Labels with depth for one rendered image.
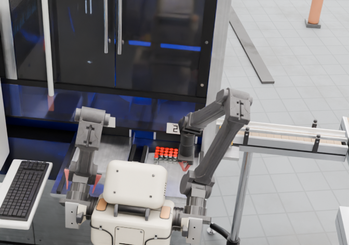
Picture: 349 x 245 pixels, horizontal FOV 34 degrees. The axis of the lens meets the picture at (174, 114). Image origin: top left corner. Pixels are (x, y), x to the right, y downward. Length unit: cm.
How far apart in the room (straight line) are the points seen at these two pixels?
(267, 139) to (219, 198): 110
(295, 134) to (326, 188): 132
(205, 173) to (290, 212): 197
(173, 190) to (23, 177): 72
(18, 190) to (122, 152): 53
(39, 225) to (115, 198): 147
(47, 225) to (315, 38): 391
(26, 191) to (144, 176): 92
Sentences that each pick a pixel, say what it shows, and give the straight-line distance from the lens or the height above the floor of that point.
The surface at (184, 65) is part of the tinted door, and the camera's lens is 260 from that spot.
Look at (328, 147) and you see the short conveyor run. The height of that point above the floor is 93.
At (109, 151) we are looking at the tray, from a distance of 284.
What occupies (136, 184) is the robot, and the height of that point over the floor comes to 135.
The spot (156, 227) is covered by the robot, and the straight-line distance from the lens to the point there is 196.
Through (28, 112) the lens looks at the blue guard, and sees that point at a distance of 289.
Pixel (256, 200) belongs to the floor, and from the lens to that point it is 397.
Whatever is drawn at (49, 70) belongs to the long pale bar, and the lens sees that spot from 264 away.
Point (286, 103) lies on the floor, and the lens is 506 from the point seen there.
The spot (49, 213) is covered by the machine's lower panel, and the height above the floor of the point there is 35.
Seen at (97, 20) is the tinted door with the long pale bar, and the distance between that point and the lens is 256.
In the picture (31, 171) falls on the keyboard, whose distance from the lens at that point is 285.
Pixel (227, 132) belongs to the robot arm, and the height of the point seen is 152.
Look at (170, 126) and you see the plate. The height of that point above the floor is 103.
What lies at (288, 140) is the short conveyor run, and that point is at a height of 93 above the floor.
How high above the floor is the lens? 262
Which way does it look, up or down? 34 degrees down
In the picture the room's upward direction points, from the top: 4 degrees clockwise
